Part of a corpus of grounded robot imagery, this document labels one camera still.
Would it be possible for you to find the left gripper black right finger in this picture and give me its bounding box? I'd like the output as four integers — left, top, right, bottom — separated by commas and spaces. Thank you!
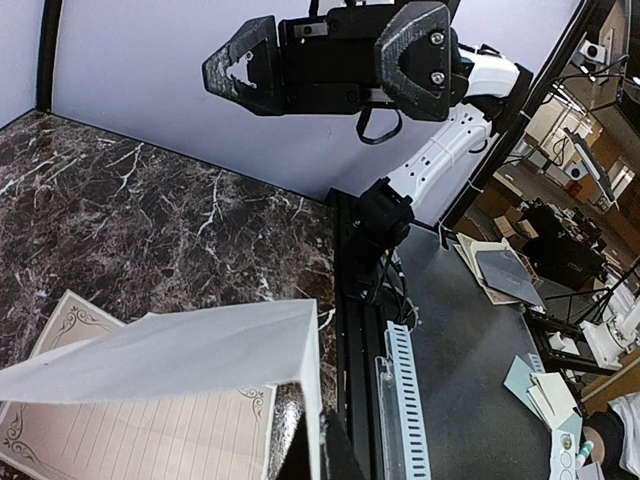
320, 410, 364, 480

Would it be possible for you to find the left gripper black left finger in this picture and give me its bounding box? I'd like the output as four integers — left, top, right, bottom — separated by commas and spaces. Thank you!
277, 413, 309, 480

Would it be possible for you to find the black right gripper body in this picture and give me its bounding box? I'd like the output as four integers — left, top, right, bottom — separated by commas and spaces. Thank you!
277, 4, 399, 115

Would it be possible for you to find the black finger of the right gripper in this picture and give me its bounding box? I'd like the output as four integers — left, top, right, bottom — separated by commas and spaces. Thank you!
202, 16, 284, 116
373, 1, 451, 121

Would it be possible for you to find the cream letter sheet ornate border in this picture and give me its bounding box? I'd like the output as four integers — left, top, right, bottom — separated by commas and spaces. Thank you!
0, 298, 321, 480

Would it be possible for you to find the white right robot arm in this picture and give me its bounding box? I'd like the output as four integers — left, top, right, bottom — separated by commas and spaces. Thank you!
202, 1, 533, 302

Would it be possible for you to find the white slotted cable duct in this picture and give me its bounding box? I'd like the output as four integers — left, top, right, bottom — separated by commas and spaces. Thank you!
375, 321, 431, 480

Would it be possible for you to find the black front rail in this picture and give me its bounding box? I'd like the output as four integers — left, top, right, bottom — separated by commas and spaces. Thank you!
326, 189, 385, 479

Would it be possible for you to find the black side rail right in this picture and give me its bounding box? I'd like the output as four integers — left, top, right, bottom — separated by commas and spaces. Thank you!
438, 1, 598, 238

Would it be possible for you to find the black frame post right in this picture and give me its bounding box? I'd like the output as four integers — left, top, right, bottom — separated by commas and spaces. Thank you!
35, 0, 64, 114

